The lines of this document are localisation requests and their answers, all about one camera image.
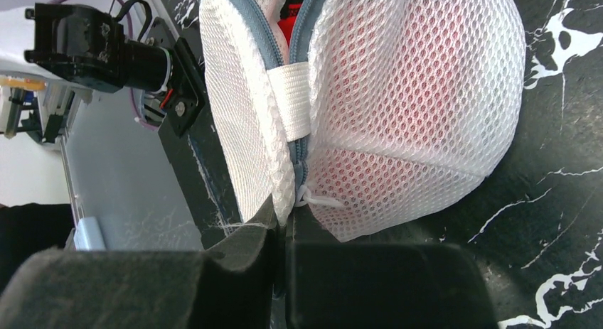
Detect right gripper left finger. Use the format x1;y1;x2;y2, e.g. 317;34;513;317
1;198;278;328

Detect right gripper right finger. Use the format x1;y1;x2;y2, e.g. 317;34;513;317
284;206;498;328

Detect red bra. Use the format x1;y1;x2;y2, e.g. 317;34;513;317
277;2;302;45

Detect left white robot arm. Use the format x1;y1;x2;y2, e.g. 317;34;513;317
1;0;208;136

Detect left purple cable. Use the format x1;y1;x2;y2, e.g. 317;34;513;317
47;0;161;132

